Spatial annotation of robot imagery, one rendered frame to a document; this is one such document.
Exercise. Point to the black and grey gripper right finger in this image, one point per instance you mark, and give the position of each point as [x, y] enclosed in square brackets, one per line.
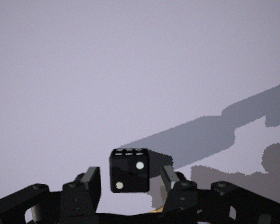
[213, 205]

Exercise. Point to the black die with white pips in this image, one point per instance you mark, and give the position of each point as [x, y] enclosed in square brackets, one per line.
[129, 171]

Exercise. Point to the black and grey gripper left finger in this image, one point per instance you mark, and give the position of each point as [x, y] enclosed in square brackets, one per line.
[75, 207]

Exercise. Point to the tan flat mat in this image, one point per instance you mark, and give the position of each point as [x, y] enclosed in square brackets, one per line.
[158, 209]

